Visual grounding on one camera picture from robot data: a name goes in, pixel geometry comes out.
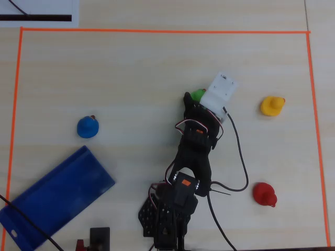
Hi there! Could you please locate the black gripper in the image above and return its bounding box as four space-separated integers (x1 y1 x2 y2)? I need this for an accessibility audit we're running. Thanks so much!
180 92 225 150

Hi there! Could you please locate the green rubber duck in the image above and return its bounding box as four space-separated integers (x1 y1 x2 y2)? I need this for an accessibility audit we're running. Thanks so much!
190 88 207 103

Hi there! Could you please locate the yellow rubber duck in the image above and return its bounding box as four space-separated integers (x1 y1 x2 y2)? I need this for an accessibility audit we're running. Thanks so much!
260 96 286 117

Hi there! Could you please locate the blue rubber duck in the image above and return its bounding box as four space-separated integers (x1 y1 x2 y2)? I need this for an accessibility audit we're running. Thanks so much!
76 115 100 139

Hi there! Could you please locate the red rubber duck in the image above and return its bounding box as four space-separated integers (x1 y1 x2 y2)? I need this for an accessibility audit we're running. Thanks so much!
252 182 278 208

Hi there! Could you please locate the blue plastic box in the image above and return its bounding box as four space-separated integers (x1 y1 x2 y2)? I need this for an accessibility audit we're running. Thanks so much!
0 145 116 251

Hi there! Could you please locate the orange tape strip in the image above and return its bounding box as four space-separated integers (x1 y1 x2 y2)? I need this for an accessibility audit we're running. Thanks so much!
5 27 24 203
20 27 311 35
306 32 332 248

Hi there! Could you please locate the servo wire bundle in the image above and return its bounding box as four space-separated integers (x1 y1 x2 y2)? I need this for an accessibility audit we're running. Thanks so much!
174 119 225 138

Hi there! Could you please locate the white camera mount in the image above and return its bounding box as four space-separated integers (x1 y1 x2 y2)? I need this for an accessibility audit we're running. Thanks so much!
200 71 239 123

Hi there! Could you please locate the black camera cable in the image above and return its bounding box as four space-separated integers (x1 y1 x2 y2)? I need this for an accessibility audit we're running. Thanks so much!
206 106 249 251

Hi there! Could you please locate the black camera stand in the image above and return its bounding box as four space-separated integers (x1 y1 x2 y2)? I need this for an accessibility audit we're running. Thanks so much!
90 226 111 251

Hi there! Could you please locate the thin black cable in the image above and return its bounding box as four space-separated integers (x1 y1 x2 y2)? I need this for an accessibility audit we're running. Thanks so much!
8 0 31 16

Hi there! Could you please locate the black stand cable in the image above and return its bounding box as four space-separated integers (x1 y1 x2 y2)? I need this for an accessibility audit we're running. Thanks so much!
0 193 64 251

